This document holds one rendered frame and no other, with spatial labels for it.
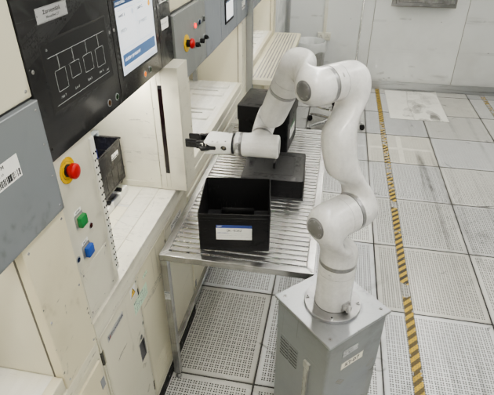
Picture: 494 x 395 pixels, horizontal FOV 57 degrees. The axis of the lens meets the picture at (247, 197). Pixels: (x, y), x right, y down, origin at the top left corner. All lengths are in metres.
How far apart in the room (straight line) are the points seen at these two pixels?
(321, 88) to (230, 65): 2.10
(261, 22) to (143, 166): 2.95
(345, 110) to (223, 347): 1.53
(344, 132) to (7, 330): 1.00
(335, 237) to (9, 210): 0.81
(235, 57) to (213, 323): 1.74
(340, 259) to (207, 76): 2.16
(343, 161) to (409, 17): 4.63
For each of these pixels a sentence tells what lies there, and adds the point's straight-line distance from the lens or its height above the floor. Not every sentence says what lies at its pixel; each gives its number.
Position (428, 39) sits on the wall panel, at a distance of 5.92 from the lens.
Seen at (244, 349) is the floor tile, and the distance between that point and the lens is 2.44.
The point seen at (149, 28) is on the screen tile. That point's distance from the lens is 1.65.
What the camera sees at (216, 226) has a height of 0.87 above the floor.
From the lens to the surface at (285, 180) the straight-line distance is 2.06.
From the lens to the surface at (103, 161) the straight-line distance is 1.80.
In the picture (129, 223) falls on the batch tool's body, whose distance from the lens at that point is 1.82.
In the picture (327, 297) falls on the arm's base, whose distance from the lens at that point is 1.53.
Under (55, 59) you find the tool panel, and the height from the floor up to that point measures 1.61.
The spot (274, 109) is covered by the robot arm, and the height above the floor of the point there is 1.37.
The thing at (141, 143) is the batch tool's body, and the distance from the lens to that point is 1.94.
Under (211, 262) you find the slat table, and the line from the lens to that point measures 1.77.
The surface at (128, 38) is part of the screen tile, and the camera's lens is 1.50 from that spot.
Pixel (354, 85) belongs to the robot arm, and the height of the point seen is 1.51.
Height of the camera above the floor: 1.90
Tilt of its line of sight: 33 degrees down
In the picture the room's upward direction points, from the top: straight up
